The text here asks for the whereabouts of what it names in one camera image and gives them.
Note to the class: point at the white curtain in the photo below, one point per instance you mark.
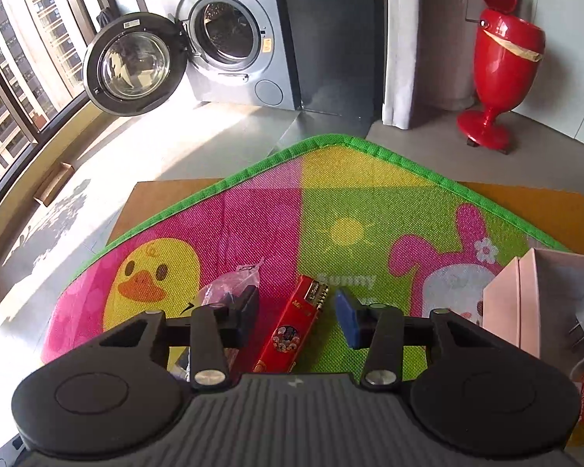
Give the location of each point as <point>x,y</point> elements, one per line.
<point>418,44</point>

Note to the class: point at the colourful cartoon play mat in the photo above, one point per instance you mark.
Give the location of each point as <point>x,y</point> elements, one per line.
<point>350,194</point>

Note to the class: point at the clear plastic bag dark item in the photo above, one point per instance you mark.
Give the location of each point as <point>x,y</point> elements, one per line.
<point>224,282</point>

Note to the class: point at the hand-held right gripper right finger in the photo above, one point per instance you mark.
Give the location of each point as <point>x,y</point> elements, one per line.
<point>349,321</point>

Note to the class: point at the dark cloth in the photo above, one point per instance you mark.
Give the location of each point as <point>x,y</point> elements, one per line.
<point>106,18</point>

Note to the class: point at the large glass window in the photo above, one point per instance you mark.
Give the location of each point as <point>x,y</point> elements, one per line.
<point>14,58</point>

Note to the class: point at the red pedestal trash bin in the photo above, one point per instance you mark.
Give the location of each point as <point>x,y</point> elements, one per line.
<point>503,53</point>

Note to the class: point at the silver washing machine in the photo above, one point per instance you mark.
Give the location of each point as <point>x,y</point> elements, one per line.
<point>253,78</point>

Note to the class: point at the round washing machine door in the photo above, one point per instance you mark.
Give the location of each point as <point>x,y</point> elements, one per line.
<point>131,65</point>

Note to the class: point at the pink cardboard box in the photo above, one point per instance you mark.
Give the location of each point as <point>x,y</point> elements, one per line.
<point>508,311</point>

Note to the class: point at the red patterned box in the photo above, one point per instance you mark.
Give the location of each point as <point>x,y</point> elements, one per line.
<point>287,335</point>

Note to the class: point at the small wooden block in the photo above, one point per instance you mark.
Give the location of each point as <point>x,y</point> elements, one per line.
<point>53,185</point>

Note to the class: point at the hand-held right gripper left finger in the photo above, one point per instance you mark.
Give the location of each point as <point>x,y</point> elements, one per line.
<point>248,318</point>

